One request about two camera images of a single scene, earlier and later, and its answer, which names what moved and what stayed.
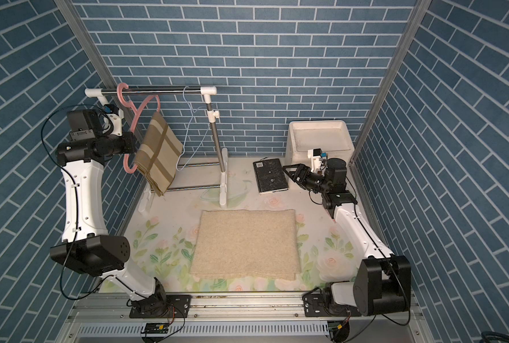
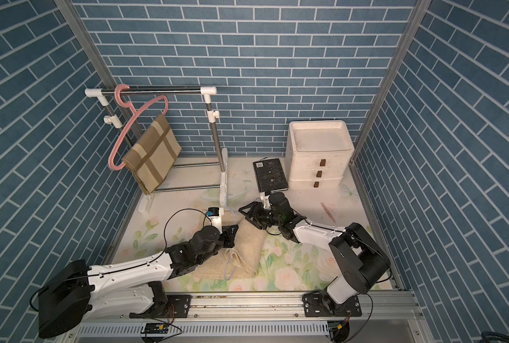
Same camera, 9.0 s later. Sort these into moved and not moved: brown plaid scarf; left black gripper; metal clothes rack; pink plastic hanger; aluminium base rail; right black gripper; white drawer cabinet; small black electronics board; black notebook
Moved: left black gripper; right black gripper; brown plaid scarf; pink plastic hanger
Not moved: white drawer cabinet; metal clothes rack; aluminium base rail; black notebook; small black electronics board
